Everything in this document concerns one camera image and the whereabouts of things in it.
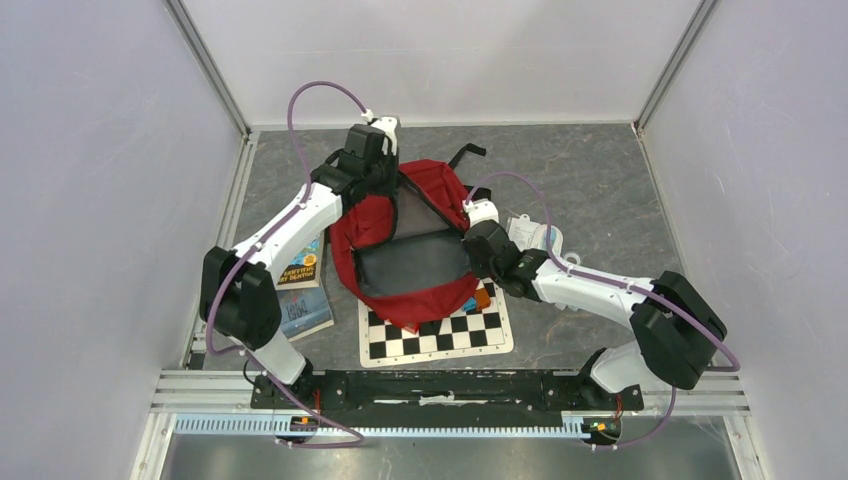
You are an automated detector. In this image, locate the red backpack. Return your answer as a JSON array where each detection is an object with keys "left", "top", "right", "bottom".
[{"left": 328, "top": 143, "right": 491, "bottom": 328}]

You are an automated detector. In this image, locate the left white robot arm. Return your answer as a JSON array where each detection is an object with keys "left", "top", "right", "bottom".
[{"left": 199, "top": 116, "right": 399, "bottom": 408}]

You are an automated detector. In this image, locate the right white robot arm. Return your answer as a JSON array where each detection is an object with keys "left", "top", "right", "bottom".
[{"left": 463, "top": 220, "right": 728, "bottom": 408}]

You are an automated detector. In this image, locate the correction tape blister pack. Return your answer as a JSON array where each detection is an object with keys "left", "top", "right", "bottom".
[{"left": 507, "top": 214, "right": 563, "bottom": 256}]

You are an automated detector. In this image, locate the orange toy block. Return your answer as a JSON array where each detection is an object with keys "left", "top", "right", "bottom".
[{"left": 474, "top": 286, "right": 491, "bottom": 311}]

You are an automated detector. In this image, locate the blue toy block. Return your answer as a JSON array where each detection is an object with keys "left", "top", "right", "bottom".
[{"left": 461, "top": 297, "right": 478, "bottom": 312}]

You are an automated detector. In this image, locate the clear tape roll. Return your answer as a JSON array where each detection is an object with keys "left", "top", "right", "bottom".
[{"left": 563, "top": 252, "right": 582, "bottom": 265}]

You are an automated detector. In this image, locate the black white chessboard mat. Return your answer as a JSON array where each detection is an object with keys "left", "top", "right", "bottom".
[{"left": 358, "top": 280, "right": 514, "bottom": 369}]

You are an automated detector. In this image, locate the treehouse paperback book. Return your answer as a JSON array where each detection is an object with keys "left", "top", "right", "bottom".
[{"left": 275, "top": 232, "right": 325, "bottom": 291}]

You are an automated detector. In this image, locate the dark blue 1984 book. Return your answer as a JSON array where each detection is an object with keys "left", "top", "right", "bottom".
[{"left": 277, "top": 287, "right": 335, "bottom": 341}]

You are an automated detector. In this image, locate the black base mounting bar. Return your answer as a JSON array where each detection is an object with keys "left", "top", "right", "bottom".
[{"left": 290, "top": 369, "right": 644, "bottom": 429}]

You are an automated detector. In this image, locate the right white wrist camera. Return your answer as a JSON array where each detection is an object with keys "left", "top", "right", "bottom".
[{"left": 463, "top": 199, "right": 500, "bottom": 227}]

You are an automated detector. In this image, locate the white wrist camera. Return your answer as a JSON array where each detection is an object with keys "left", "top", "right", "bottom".
[
  {"left": 463, "top": 199, "right": 500, "bottom": 227},
  {"left": 360, "top": 109, "right": 401, "bottom": 156}
]

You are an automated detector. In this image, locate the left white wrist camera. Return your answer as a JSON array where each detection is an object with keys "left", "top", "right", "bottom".
[{"left": 360, "top": 109, "right": 401, "bottom": 156}]

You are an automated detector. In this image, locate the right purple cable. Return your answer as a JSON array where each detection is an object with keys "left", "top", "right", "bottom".
[{"left": 463, "top": 171, "right": 742, "bottom": 450}]

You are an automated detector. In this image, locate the purple cable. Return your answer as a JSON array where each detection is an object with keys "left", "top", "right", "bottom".
[
  {"left": 463, "top": 171, "right": 742, "bottom": 450},
  {"left": 204, "top": 80, "right": 376, "bottom": 450}
]

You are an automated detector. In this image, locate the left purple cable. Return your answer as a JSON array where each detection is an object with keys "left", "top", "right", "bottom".
[{"left": 204, "top": 80, "right": 376, "bottom": 450}]

